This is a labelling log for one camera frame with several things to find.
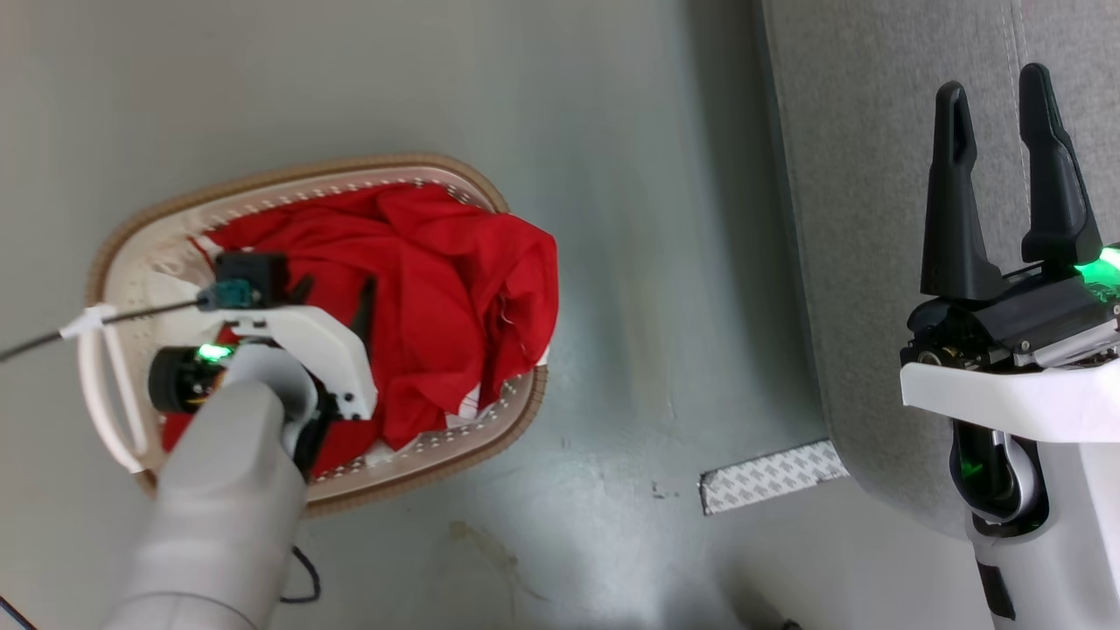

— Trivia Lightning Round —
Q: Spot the white brown-rimmed laundry basket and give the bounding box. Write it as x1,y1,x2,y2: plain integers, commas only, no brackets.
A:
85,155,550,517

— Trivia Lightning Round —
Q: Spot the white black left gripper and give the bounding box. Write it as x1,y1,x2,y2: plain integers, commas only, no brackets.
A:
147,275,379,423

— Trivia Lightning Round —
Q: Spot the grey fabric sofa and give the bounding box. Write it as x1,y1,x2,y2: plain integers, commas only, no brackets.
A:
759,0,1120,539

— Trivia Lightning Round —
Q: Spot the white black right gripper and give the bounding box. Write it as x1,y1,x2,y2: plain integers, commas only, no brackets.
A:
901,63,1120,443

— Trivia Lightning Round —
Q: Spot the white cable tag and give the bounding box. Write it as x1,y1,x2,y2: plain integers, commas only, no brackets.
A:
59,304,119,342

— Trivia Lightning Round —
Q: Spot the patterned silver floor strip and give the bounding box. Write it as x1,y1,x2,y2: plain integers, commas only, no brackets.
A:
699,439,851,516

